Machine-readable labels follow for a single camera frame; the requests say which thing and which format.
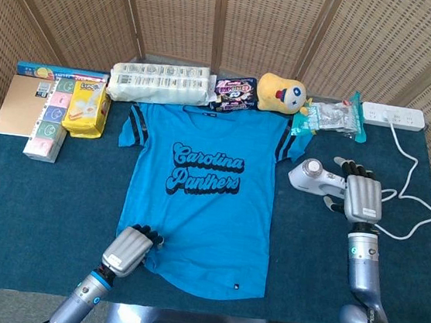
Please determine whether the brown notebook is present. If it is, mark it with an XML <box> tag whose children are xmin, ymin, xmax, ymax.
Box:
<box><xmin>0</xmin><ymin>72</ymin><xmax>56</xmax><ymax>140</ymax></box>

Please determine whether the white power strip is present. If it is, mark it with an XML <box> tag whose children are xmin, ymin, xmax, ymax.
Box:
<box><xmin>359</xmin><ymin>100</ymin><xmax>428</xmax><ymax>134</ymax></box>

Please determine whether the blue Carolina Panthers t-shirt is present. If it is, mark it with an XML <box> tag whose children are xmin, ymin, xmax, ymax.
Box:
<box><xmin>101</xmin><ymin>95</ymin><xmax>315</xmax><ymax>310</ymax></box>

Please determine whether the large white tissue pack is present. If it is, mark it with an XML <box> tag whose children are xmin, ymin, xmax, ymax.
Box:
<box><xmin>104</xmin><ymin>55</ymin><xmax>218</xmax><ymax>114</ymax></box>

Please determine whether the clear bag with teal edge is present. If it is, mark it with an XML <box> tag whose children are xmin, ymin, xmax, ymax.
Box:
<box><xmin>311</xmin><ymin>86</ymin><xmax>373</xmax><ymax>144</ymax></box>

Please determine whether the white power cable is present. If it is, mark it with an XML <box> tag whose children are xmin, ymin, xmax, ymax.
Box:
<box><xmin>368</xmin><ymin>114</ymin><xmax>431</xmax><ymax>245</ymax></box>

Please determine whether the white handheld garment steamer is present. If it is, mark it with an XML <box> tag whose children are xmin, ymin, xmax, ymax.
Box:
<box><xmin>286</xmin><ymin>156</ymin><xmax>352</xmax><ymax>199</ymax></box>

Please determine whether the pastel tissue box pack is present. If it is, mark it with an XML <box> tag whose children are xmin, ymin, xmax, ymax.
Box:
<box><xmin>21</xmin><ymin>73</ymin><xmax>78</xmax><ymax>165</ymax></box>

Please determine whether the dark teal table mat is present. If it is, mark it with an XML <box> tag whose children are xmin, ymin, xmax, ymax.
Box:
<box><xmin>0</xmin><ymin>80</ymin><xmax>431</xmax><ymax>323</ymax></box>

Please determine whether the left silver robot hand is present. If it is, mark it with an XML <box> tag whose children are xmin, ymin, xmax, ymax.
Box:
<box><xmin>99</xmin><ymin>220</ymin><xmax>166</xmax><ymax>283</ymax></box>

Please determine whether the small light green packet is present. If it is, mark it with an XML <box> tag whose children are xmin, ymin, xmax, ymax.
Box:
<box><xmin>290</xmin><ymin>100</ymin><xmax>324</xmax><ymax>140</ymax></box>

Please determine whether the dark purple pad pack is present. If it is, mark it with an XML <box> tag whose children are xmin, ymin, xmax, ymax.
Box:
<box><xmin>207</xmin><ymin>71</ymin><xmax>260</xmax><ymax>116</ymax></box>

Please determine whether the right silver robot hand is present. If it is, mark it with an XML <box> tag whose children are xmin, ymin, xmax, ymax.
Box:
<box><xmin>320</xmin><ymin>155</ymin><xmax>389</xmax><ymax>227</ymax></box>

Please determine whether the blue box with fruit print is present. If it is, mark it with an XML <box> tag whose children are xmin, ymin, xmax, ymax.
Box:
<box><xmin>15</xmin><ymin>60</ymin><xmax>111</xmax><ymax>88</ymax></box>

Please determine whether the yellow snack bag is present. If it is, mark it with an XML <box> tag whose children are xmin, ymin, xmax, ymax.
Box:
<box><xmin>60</xmin><ymin>77</ymin><xmax>114</xmax><ymax>141</ymax></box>

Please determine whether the wicker folding screen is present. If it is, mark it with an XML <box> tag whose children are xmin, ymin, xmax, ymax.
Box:
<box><xmin>0</xmin><ymin>0</ymin><xmax>431</xmax><ymax>210</ymax></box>

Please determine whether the yellow plush toy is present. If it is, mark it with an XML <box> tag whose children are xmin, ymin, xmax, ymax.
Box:
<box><xmin>254</xmin><ymin>71</ymin><xmax>314</xmax><ymax>117</ymax></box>

